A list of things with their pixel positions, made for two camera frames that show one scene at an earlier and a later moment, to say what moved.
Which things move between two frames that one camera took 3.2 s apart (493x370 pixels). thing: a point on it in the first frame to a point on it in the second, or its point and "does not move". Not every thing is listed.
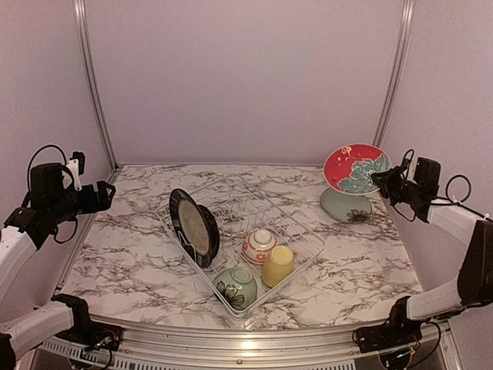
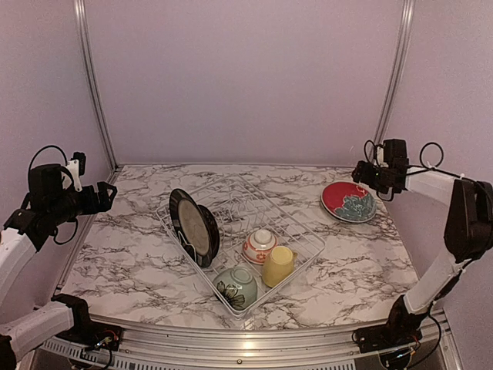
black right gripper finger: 389,176 to 363,169
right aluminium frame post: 407,17 does not move
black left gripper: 103,202 does not move
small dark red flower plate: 204,260 does not move
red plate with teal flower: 350,168 to 349,202
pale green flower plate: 348,208 does not move
